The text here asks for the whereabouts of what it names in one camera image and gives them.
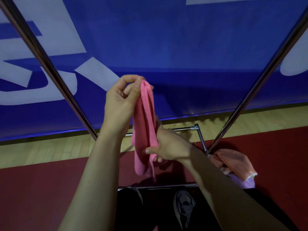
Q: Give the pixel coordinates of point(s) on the person's left hand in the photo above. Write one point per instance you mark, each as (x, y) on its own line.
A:
(118, 108)

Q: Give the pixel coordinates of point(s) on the person's right hand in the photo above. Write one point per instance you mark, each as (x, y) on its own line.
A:
(170, 147)

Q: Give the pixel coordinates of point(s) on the pink towel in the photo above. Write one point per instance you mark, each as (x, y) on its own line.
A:
(144, 122)

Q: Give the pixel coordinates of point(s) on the orange patterned towel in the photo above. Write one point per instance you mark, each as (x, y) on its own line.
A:
(235, 161)

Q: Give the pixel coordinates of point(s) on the metal drying rack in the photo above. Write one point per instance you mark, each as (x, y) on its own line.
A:
(48, 67)

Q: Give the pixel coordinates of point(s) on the purple towel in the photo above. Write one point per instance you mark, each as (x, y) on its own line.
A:
(245, 183)

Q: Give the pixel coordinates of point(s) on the person's left forearm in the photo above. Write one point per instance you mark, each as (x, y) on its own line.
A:
(96, 185)

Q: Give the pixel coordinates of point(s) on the person's right forearm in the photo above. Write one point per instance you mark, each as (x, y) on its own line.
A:
(231, 202)

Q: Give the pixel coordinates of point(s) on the person's left grey shoe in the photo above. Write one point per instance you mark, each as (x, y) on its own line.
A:
(137, 193)

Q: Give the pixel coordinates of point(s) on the person's grey shoe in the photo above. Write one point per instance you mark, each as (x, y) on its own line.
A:
(184, 204)
(137, 193)

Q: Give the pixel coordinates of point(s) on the person's right grey shoe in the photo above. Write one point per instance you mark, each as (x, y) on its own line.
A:
(184, 204)

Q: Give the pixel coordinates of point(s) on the person's black trousers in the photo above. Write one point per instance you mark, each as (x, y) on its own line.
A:
(156, 209)

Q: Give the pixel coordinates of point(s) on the blue banner with white print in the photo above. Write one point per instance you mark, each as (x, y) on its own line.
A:
(180, 40)

